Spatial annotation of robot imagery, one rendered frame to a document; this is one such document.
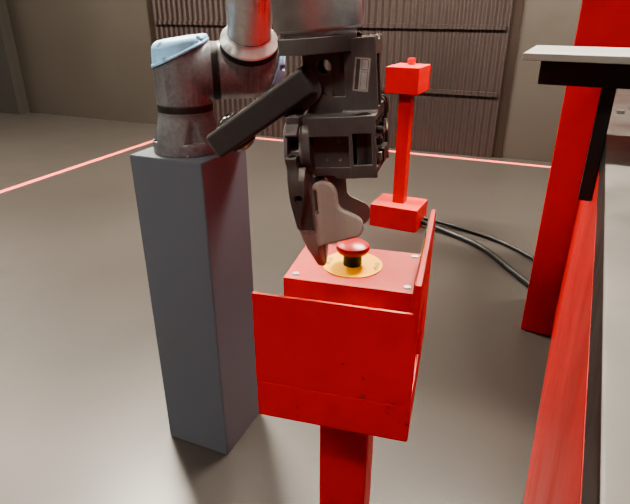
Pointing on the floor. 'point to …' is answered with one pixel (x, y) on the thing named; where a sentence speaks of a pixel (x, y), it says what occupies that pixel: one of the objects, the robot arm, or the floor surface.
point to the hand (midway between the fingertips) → (314, 252)
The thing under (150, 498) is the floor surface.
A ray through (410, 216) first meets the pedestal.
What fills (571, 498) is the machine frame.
